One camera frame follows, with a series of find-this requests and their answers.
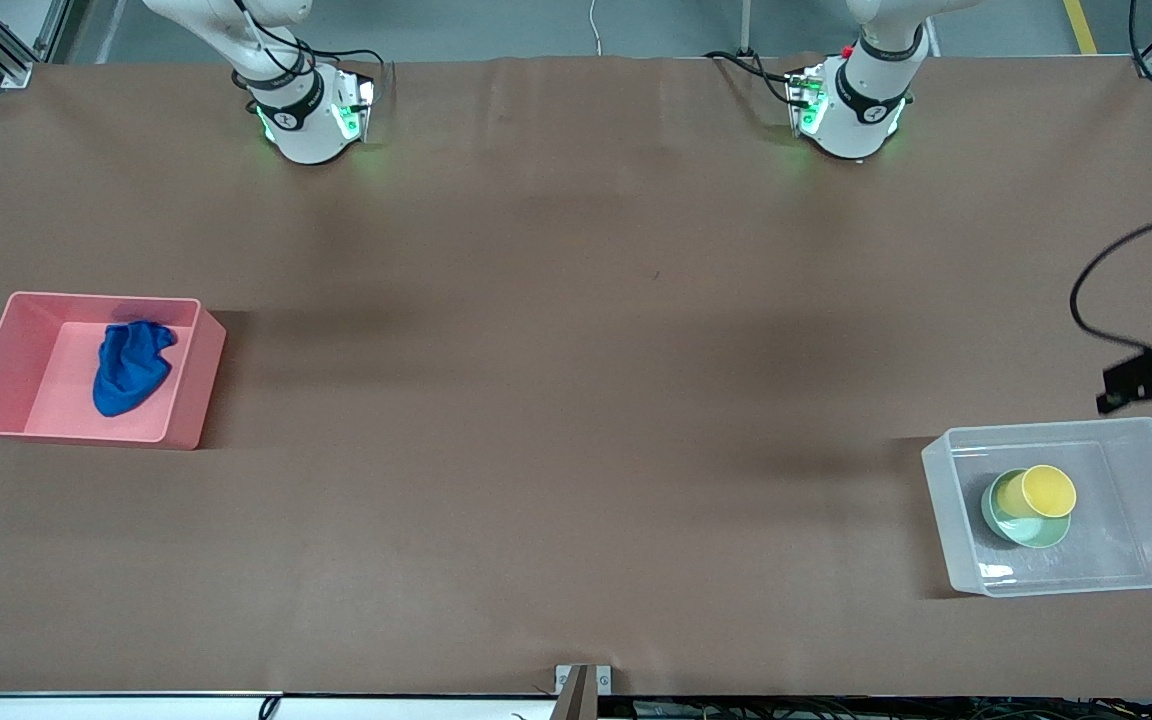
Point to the yellow cup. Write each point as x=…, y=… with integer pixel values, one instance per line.
x=1046, y=490

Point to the mint green bowl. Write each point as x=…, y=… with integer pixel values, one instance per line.
x=1031, y=535

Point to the clear plastic storage box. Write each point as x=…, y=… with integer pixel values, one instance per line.
x=1126, y=540

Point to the pink plastic box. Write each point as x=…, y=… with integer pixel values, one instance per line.
x=16, y=350

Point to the brown table cover sheet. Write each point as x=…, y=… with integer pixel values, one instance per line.
x=536, y=400

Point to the blue crumpled cloth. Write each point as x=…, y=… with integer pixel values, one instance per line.
x=131, y=370

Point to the grey metal table bracket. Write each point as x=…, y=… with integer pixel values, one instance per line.
x=583, y=690

